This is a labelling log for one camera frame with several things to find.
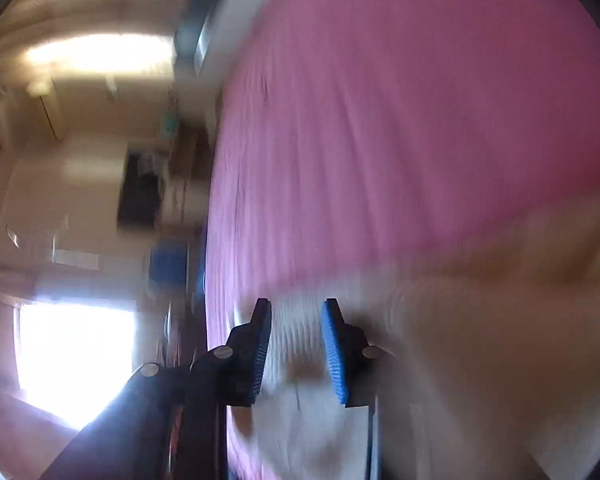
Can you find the wooden desk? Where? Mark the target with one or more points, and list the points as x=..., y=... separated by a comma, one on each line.
x=190, y=170

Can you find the black monitor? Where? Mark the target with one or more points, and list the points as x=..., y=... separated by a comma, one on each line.
x=140, y=195

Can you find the window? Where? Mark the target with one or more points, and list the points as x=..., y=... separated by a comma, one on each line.
x=75, y=360

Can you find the patterned curtain behind headboard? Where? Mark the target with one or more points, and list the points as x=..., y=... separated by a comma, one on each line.
x=80, y=5

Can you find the white and grey headboard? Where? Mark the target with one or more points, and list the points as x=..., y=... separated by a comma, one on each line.
x=230, y=15

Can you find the blue metal-frame chair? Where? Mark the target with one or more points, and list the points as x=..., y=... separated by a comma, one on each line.
x=167, y=262

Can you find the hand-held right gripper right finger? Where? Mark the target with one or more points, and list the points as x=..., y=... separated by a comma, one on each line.
x=332, y=355

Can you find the teal box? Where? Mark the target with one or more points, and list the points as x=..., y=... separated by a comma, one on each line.
x=170, y=122

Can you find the pink fleece bed blanket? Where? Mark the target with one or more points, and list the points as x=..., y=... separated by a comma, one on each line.
x=380, y=110

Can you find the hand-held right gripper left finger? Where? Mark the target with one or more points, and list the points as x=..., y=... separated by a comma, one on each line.
x=262, y=355

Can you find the cream knit sweater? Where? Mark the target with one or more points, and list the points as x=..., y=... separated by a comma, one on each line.
x=480, y=335

